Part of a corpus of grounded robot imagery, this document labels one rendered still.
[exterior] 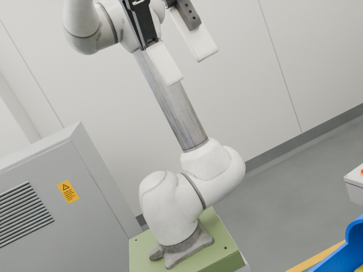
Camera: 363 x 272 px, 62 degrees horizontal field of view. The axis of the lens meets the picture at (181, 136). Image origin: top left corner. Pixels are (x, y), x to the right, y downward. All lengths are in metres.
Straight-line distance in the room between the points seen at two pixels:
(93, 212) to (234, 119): 1.91
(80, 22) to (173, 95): 0.35
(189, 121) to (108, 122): 2.20
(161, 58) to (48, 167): 1.55
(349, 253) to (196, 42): 0.67
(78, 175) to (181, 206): 1.08
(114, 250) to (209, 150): 1.34
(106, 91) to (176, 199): 2.24
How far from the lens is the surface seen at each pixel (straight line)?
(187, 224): 1.02
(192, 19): 0.37
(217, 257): 1.01
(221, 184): 1.03
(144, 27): 0.50
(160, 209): 0.97
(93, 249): 2.19
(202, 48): 0.37
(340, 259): 0.87
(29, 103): 3.23
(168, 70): 0.50
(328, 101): 3.86
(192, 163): 1.01
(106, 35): 0.97
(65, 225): 2.11
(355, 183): 1.09
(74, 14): 0.85
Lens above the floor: 1.71
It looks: 17 degrees down
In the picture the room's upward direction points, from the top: 25 degrees counter-clockwise
